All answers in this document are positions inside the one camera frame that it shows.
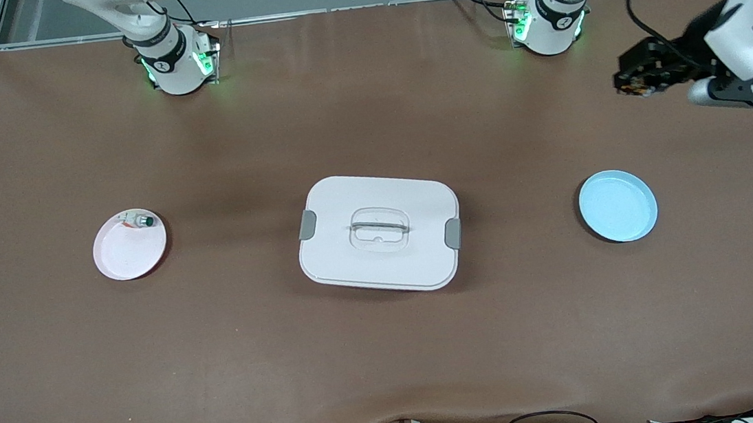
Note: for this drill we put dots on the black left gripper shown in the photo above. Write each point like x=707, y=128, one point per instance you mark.
x=697, y=35

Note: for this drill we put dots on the orange and black switch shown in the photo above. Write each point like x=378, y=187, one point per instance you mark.
x=631, y=89

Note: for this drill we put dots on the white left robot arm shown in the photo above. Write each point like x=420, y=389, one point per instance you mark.
x=746, y=31

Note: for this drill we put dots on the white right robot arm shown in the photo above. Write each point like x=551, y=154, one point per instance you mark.
x=172, y=65

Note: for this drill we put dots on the light blue round plate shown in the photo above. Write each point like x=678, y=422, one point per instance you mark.
x=618, y=209

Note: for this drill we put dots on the pink round plate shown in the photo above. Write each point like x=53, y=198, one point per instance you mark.
x=125, y=260

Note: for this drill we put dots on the white lidded storage box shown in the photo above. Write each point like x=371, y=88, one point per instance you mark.
x=382, y=273

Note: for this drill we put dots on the grey box latch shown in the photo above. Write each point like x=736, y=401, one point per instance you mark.
x=307, y=225

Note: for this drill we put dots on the brown table mat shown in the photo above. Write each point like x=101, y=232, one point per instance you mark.
x=391, y=362

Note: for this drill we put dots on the green capped white switch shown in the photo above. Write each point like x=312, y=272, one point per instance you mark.
x=145, y=221

